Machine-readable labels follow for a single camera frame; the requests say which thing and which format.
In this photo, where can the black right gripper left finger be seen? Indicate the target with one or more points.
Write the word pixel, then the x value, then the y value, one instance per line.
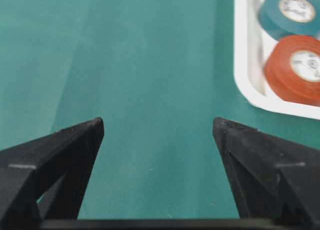
pixel 47 177

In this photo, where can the teal green tape roll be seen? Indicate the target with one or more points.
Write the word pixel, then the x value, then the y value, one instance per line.
pixel 281 18

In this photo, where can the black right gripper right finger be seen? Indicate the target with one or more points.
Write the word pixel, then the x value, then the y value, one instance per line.
pixel 270 177

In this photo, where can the white plastic tray case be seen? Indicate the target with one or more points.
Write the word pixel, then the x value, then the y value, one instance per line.
pixel 252 47

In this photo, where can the green table cloth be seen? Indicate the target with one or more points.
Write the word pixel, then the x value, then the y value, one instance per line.
pixel 157 72

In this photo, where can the red tape roll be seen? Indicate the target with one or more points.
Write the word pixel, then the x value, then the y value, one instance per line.
pixel 293 70

